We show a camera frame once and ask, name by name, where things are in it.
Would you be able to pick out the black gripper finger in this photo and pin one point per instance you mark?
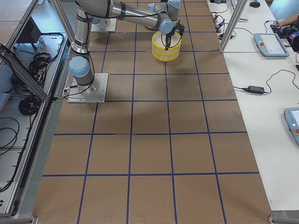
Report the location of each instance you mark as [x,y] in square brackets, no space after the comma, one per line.
[166,44]
[168,41]

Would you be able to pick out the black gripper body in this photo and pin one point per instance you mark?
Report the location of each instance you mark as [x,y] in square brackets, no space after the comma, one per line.
[168,36]

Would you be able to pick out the yellow steamer layer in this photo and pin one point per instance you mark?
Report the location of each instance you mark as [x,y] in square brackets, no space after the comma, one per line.
[165,57]
[161,44]

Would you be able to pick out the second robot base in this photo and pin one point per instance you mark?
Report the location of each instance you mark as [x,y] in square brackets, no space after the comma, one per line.
[103,25]

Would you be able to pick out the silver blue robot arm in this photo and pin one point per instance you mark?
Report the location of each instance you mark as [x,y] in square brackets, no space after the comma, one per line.
[106,36]

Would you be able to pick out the person's hand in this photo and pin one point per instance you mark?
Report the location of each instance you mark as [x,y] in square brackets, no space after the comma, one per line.
[289,21]

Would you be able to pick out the white keyboard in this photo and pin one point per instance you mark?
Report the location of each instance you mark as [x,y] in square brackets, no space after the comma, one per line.
[239,7]

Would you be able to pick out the black computer mouse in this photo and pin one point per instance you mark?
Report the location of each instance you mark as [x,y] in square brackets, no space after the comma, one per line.
[254,4]

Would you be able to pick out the black power adapter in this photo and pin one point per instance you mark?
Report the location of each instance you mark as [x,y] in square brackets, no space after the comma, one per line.
[254,89]

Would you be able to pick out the blue teach pendant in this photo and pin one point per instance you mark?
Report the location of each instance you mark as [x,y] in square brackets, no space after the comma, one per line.
[270,45]
[292,118]

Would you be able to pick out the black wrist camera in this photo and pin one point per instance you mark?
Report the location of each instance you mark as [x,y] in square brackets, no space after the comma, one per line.
[180,28]

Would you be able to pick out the aluminium frame post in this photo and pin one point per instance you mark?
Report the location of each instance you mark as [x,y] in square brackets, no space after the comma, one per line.
[228,32]

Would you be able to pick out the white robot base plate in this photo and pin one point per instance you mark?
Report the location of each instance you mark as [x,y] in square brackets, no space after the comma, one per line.
[96,93]

